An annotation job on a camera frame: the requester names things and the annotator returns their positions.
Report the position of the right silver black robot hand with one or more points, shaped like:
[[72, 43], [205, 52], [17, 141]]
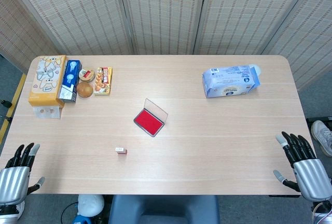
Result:
[[311, 177]]

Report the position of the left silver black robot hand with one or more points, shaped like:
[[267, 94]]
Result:
[[14, 182]]

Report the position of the small red white stamp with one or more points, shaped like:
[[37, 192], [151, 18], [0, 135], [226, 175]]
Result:
[[121, 151]]

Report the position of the blue robot base part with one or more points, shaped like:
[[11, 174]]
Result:
[[81, 220]]

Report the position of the grey white sneaker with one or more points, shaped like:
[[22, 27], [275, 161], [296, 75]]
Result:
[[321, 136]]

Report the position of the black stand foot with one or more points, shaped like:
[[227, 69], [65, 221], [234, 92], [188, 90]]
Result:
[[6, 118], [5, 103]]

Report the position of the white rounded robot cover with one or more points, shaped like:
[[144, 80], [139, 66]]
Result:
[[90, 204]]

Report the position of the yellow floor tape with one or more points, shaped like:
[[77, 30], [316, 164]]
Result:
[[15, 97]]

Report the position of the yellow cartoon tissue box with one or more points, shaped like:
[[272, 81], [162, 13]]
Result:
[[46, 78]]

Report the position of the brown bread bun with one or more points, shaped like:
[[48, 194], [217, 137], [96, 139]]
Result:
[[84, 89]]

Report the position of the blue light bulb box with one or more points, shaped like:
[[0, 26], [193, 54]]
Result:
[[70, 78]]

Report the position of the blue wet wipes pack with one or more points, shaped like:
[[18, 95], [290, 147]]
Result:
[[228, 81]]

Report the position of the round food tin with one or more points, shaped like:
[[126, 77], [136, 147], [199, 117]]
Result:
[[86, 75]]

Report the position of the yellow curry box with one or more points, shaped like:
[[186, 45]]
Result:
[[103, 81]]

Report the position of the red ink pad clear lid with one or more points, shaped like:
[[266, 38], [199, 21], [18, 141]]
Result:
[[147, 120]]

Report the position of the woven folding screen panel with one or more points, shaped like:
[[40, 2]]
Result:
[[246, 14], [163, 14], [77, 14], [311, 27], [15, 27]]

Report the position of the grey blue robot chest cover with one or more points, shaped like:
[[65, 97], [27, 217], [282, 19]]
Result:
[[163, 209]]

